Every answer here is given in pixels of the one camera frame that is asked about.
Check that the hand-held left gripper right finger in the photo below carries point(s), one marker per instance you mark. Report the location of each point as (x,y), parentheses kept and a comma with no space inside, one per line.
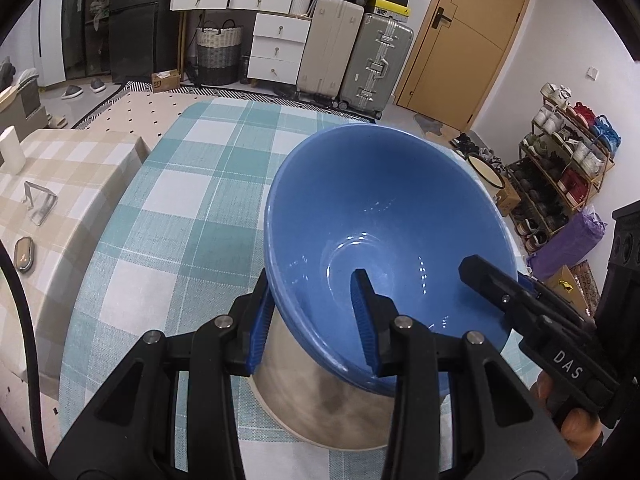
(362,320)

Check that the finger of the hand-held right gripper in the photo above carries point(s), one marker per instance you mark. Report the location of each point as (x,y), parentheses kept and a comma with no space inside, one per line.
(492,280)
(555,302)

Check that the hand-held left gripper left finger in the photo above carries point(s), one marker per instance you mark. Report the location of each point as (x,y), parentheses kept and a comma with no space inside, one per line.
(260,330)

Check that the cream plate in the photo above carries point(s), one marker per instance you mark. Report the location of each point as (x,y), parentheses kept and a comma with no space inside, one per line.
(310,400)

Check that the blue bowl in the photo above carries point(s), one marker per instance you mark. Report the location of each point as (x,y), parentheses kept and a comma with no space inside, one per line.
(375,200)

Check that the person's right hand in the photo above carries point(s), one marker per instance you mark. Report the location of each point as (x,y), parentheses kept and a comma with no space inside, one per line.
(580,432)

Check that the brown printed cardboard box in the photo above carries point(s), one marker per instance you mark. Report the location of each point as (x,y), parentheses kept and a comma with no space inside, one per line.
(567,285)

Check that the purple rolled mat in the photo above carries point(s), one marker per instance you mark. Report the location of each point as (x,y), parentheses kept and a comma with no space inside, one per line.
(565,245)

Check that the plain cardboard box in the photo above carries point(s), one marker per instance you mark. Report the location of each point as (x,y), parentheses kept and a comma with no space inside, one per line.
(509,197)

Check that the black-rimmed round tray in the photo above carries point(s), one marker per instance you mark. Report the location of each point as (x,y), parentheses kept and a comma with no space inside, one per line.
(485,172)

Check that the wooden shoe rack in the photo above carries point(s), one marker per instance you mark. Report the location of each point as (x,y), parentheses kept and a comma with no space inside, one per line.
(600,185)

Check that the pile of dark shoes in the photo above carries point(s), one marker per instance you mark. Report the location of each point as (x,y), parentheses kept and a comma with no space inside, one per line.
(475,150)

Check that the teal plaid tablecloth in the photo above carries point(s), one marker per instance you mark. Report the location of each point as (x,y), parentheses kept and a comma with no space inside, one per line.
(200,185)

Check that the grey door mat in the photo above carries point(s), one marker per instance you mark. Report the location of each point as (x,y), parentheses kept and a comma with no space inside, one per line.
(429,124)

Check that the wooden door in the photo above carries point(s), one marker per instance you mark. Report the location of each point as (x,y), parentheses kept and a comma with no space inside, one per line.
(465,50)

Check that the beige checked tablecloth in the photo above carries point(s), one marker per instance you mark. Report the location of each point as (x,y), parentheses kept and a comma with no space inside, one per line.
(75,170)

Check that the silver suitcase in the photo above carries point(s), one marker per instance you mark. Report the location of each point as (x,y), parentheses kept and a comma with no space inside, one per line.
(375,65)

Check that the beige dotted rug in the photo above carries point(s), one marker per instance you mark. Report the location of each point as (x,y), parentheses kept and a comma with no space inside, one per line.
(150,110)

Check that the small oval silver case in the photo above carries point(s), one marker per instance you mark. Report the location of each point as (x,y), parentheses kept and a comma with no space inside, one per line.
(25,254)

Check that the clear acrylic stand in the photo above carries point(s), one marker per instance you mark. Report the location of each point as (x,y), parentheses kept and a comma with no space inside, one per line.
(42,205)

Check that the cardboard box black print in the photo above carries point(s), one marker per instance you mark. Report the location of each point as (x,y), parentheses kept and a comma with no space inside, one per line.
(166,81)

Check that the beige suitcase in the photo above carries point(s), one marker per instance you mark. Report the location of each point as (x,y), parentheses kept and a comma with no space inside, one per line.
(330,50)

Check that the woven laundry basket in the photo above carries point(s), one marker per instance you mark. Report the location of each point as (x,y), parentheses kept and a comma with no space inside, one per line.
(219,55)

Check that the white drawer desk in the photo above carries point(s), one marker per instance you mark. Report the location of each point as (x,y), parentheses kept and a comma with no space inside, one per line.
(277,45)

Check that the beige slipper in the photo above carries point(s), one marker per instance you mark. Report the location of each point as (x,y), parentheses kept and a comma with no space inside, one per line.
(57,122)

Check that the yellow black shoe box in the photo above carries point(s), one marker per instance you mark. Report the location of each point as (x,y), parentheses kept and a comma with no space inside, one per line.
(391,7)

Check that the grey slipper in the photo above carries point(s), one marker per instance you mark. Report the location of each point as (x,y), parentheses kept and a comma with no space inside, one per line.
(72,93)
(97,85)

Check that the white cylindrical cup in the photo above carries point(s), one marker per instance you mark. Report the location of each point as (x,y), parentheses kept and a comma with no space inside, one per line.
(11,150)

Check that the black fridge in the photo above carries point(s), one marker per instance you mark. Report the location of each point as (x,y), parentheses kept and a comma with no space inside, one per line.
(135,25)

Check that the dark glass cabinet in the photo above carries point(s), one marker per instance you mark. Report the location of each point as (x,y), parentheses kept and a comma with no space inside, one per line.
(92,20)

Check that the white wardrobe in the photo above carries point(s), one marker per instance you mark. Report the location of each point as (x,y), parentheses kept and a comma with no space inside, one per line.
(50,35)

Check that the white light switch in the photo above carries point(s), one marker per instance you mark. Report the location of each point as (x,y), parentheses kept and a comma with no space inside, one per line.
(593,73)

